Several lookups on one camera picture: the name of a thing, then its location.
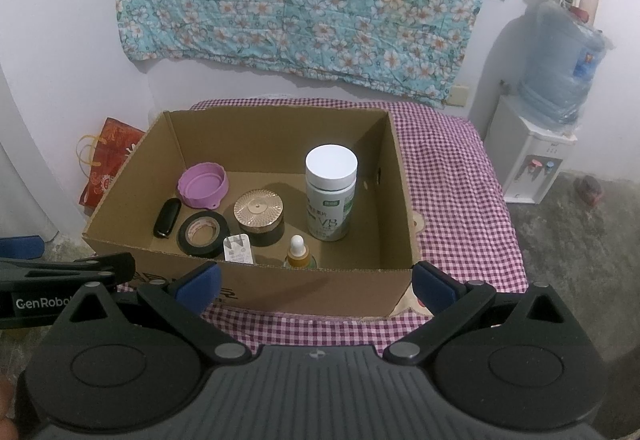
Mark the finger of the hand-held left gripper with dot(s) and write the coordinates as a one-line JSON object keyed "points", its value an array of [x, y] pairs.
{"points": [[20, 247], [75, 267]]}

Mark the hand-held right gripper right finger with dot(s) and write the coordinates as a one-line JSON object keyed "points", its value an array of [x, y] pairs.
{"points": [[432, 287]]}

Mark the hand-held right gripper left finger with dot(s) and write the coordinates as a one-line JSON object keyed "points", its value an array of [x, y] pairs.
{"points": [[200, 287]]}

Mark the black tape roll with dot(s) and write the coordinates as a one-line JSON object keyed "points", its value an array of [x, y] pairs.
{"points": [[202, 251]]}

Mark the white charger plug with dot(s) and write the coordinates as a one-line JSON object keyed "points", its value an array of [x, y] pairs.
{"points": [[239, 252]]}

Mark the gold lid cosmetic jar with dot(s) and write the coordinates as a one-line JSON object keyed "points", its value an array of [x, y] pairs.
{"points": [[260, 230]]}

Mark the purple cup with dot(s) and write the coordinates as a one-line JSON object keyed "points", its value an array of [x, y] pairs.
{"points": [[202, 187]]}

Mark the amber dropper bottle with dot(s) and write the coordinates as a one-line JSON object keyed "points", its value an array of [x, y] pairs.
{"points": [[298, 261]]}

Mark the white supplement bottle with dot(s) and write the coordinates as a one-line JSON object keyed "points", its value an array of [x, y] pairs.
{"points": [[330, 215]]}

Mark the brown cardboard box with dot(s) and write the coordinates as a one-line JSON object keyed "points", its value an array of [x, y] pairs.
{"points": [[250, 145]]}

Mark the black oval key fob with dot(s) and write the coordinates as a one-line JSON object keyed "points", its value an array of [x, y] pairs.
{"points": [[167, 220]]}

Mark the pink checkered tablecloth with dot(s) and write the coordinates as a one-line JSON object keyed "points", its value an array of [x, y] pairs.
{"points": [[450, 160]]}

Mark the red patterned bag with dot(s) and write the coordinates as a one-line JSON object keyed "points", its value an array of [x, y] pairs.
{"points": [[117, 135]]}

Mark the white water dispenser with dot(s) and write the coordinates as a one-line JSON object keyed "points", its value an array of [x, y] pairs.
{"points": [[520, 145]]}

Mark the dark red floor object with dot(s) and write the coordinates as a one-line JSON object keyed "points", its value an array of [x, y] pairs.
{"points": [[589, 190]]}

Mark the blue water jug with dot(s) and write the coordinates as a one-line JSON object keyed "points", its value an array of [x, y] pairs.
{"points": [[555, 65]]}

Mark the pink bottle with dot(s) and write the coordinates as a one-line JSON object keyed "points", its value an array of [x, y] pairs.
{"points": [[590, 0]]}

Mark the wall socket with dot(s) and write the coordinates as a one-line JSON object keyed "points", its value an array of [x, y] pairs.
{"points": [[460, 96]]}

